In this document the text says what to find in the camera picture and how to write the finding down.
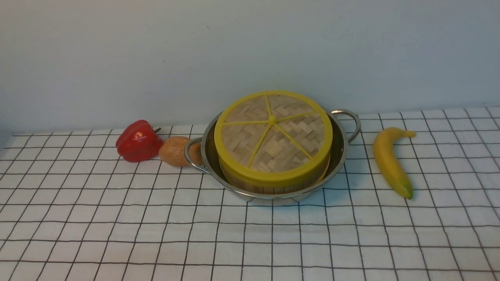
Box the yellow woven bamboo steamer lid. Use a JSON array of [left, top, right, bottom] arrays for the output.
[[214, 91, 334, 183]]

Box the yellow rimmed bamboo steamer basket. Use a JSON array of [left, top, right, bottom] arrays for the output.
[[220, 157, 330, 194]]

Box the stainless steel pot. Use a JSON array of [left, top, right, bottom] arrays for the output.
[[184, 109, 361, 206]]

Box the brown potato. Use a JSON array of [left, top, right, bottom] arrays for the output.
[[159, 136, 204, 167]]

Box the red bell pepper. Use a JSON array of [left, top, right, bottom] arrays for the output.
[[115, 119, 164, 162]]

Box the yellow banana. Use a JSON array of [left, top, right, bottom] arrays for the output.
[[373, 127, 416, 199]]

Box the checkered white tablecloth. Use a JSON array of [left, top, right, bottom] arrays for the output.
[[0, 107, 500, 281]]

